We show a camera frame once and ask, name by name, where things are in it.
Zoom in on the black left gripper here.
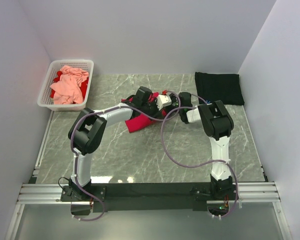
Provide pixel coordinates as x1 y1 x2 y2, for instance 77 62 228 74
141 97 165 122

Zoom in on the red t shirt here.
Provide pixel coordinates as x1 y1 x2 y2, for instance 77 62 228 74
50 70 89 105
121 92 168 133

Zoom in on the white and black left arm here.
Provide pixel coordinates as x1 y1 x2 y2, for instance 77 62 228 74
63 86 172 201

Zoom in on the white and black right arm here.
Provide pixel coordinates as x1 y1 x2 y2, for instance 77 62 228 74
161 92 237 200

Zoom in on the folded black t shirt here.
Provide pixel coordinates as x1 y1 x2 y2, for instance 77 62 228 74
194 72 245 106

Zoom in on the red t shirt in basket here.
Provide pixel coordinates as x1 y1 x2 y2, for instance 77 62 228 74
50 70 89 105

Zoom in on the pink t shirt in basket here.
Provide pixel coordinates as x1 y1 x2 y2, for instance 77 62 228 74
50 65 90 105

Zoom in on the white plastic laundry basket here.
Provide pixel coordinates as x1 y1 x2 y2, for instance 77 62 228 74
37 59 94 111

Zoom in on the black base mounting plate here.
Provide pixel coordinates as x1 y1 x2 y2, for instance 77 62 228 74
60 182 238 213

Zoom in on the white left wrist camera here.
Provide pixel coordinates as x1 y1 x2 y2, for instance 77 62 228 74
156 94 172 111

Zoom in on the aluminium rail frame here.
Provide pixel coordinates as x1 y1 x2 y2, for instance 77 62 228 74
7 163 292 240

